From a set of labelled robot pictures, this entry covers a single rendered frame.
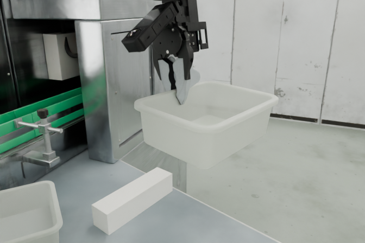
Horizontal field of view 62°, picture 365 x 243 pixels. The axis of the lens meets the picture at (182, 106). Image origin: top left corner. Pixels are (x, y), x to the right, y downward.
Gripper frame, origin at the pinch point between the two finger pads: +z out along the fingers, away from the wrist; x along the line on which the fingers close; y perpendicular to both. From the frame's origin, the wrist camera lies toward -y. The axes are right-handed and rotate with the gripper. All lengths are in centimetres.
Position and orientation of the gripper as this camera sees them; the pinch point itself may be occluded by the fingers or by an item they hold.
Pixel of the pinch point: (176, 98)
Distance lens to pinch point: 58.2
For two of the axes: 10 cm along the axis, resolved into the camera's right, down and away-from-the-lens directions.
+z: 1.2, 9.7, 2.0
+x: -7.5, -0.4, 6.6
